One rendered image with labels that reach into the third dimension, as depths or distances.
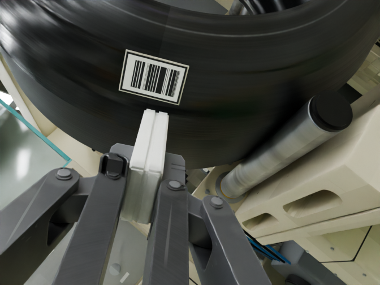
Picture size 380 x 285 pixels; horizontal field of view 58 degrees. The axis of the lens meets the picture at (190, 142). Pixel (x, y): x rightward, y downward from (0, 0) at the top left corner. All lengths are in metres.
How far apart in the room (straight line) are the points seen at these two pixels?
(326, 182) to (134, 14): 0.26
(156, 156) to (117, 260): 0.88
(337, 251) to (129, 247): 0.55
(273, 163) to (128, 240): 0.66
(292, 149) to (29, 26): 0.30
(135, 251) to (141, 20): 0.79
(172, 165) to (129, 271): 0.87
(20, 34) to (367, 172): 0.36
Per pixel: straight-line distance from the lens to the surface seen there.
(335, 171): 0.36
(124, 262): 1.03
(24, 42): 0.39
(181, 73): 0.33
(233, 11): 1.04
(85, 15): 0.35
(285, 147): 0.42
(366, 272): 0.81
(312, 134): 0.37
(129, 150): 0.18
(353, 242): 0.79
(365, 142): 0.37
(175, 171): 0.17
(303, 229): 0.52
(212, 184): 0.66
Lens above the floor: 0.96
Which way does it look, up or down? 5 degrees up
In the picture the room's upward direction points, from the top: 51 degrees counter-clockwise
